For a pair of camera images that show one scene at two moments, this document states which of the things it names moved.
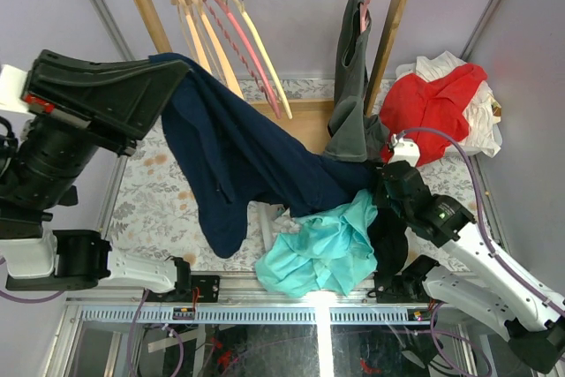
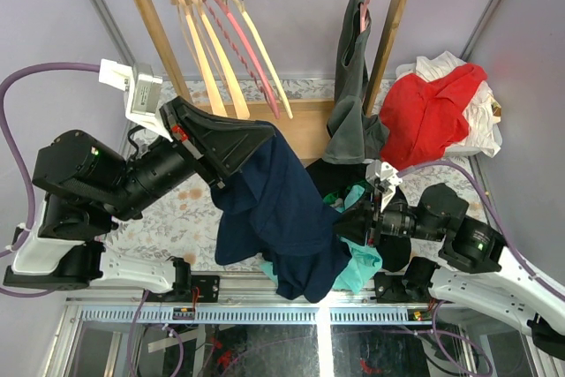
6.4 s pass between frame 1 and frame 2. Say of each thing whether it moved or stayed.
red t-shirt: stayed
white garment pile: stayed
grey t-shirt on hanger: stayed
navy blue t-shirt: moved
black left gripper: moved
